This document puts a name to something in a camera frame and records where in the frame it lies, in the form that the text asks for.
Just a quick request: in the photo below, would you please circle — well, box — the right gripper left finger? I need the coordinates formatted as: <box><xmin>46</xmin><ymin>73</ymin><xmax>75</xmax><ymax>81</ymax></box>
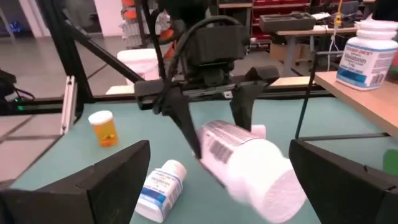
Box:
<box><xmin>0</xmin><ymin>139</ymin><xmax>152</xmax><ymax>224</ymax></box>

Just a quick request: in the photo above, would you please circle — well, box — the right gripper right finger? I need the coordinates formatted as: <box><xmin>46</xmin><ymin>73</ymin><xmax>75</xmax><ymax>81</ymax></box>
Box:
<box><xmin>288</xmin><ymin>138</ymin><xmax>398</xmax><ymax>224</ymax></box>

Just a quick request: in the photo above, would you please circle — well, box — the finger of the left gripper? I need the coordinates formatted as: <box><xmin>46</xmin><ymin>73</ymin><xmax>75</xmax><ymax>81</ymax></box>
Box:
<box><xmin>158</xmin><ymin>86</ymin><xmax>203</xmax><ymax>160</ymax></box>
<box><xmin>231</xmin><ymin>83</ymin><xmax>261</xmax><ymax>132</ymax></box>

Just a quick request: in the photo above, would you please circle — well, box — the green bottle green cap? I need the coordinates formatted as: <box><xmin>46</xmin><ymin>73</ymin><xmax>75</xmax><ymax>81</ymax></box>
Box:
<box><xmin>382</xmin><ymin>148</ymin><xmax>398</xmax><ymax>177</ymax></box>

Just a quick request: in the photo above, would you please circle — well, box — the large white bottle blue label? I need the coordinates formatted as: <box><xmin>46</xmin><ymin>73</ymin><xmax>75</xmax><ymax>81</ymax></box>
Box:
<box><xmin>134</xmin><ymin>159</ymin><xmax>188</xmax><ymax>223</ymax></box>

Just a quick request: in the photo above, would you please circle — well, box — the orange pill bottle white cap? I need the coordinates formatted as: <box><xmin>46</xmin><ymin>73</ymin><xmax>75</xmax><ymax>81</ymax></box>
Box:
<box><xmin>88</xmin><ymin>110</ymin><xmax>119</xmax><ymax>148</ymax></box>

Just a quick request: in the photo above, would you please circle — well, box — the small white bottle blue label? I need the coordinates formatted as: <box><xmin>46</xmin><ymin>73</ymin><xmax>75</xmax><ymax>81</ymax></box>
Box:
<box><xmin>335</xmin><ymin>20</ymin><xmax>398</xmax><ymax>91</ymax></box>

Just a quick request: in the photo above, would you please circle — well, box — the green table mat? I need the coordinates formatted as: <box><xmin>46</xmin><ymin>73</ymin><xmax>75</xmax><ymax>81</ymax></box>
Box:
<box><xmin>11</xmin><ymin>96</ymin><xmax>398</xmax><ymax>224</ymax></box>

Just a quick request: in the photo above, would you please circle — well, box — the white bin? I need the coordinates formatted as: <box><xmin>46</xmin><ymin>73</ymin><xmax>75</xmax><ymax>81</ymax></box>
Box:
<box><xmin>116</xmin><ymin>48</ymin><xmax>160</xmax><ymax>85</ymax></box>

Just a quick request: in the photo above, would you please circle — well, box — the black foam tray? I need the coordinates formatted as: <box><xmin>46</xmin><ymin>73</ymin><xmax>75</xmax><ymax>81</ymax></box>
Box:
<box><xmin>259</xmin><ymin>12</ymin><xmax>317</xmax><ymax>34</ymax></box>

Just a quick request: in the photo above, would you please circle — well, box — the wooden background desk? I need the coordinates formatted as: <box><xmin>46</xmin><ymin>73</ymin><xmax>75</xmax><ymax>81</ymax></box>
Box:
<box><xmin>275</xmin><ymin>24</ymin><xmax>360</xmax><ymax>77</ymax></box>

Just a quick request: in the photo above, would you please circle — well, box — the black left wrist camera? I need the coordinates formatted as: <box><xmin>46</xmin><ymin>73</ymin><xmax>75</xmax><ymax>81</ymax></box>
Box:
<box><xmin>185</xmin><ymin>25</ymin><xmax>251</xmax><ymax>65</ymax></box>

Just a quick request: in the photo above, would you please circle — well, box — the silver aluminium bracket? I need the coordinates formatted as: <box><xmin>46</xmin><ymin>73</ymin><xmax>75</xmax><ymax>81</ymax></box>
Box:
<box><xmin>60</xmin><ymin>76</ymin><xmax>78</xmax><ymax>135</ymax></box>

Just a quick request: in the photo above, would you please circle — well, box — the wooden shelf black metal frame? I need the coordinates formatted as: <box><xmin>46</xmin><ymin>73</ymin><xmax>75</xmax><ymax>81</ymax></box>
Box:
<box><xmin>294</xmin><ymin>49</ymin><xmax>398</xmax><ymax>141</ymax></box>

